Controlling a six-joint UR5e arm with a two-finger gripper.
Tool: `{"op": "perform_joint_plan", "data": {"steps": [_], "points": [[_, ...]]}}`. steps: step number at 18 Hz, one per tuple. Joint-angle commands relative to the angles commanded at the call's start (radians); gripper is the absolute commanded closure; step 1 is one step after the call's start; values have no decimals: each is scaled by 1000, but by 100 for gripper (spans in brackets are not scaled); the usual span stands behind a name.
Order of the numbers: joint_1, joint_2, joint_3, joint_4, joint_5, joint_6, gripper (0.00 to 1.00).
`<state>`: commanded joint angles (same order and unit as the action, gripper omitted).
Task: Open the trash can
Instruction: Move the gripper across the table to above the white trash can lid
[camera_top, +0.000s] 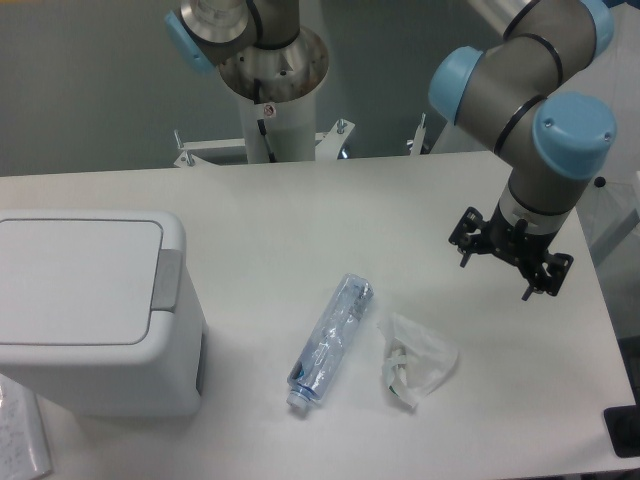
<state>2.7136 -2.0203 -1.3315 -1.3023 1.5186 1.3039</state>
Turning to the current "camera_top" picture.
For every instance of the white clamp bracket frame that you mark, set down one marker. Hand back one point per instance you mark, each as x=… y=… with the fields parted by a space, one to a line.
x=294 y=145

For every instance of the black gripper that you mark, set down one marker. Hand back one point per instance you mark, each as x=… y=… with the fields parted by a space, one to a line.
x=544 y=272

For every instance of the crumpled white face mask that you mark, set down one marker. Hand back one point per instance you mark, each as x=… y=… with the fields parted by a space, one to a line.
x=416 y=359

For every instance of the white trash can lid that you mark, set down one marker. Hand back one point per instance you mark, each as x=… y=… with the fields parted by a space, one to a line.
x=77 y=282

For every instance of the grey lid push button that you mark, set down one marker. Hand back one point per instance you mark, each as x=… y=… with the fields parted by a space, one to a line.
x=167 y=280

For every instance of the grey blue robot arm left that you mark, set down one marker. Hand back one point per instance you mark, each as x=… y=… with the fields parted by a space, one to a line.
x=207 y=33

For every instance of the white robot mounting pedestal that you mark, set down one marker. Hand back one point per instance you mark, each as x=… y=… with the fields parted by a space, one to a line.
x=276 y=89

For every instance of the white trash can body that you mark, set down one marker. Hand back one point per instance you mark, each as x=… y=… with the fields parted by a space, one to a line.
x=160 y=375

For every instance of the white paper sheet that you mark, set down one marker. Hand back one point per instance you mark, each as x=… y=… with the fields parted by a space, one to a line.
x=24 y=448

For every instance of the crushed clear plastic bottle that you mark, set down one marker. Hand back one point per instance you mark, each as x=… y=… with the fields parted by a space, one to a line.
x=319 y=361

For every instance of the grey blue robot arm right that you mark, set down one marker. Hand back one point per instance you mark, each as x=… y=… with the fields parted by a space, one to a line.
x=511 y=100

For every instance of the black object table edge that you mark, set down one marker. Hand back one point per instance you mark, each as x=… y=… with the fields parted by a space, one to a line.
x=622 y=423

